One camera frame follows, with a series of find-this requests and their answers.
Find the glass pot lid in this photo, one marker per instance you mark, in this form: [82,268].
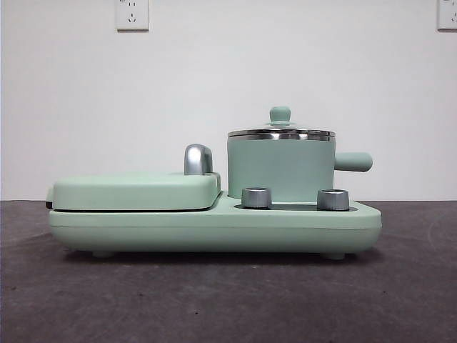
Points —
[280,114]

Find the silver control knob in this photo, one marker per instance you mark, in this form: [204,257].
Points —
[256,197]
[332,199]

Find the mint green breakfast machine base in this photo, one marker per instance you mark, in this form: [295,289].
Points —
[178,228]

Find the white wall socket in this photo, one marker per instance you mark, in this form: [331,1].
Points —
[132,14]
[448,14]

